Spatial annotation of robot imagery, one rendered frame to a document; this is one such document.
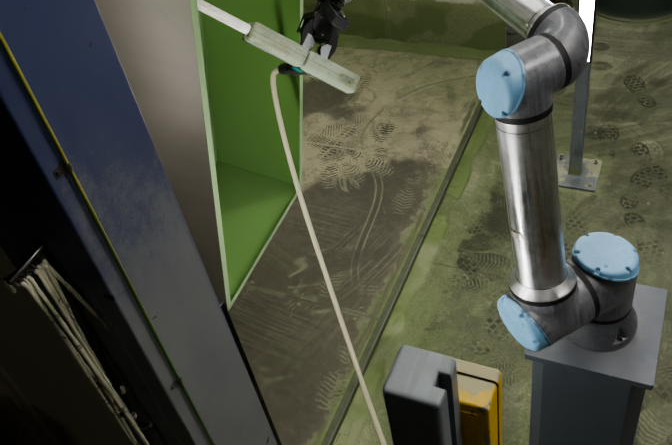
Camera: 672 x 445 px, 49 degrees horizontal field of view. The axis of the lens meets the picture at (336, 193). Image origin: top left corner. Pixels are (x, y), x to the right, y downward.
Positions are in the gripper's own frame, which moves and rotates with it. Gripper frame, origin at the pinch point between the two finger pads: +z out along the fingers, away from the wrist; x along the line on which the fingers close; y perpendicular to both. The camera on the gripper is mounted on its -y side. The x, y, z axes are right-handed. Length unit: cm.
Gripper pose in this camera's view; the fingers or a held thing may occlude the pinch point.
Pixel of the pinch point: (307, 68)
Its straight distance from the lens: 185.6
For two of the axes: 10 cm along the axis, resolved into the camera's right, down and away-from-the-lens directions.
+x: -8.0, -3.5, -4.9
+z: -3.6, 9.3, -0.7
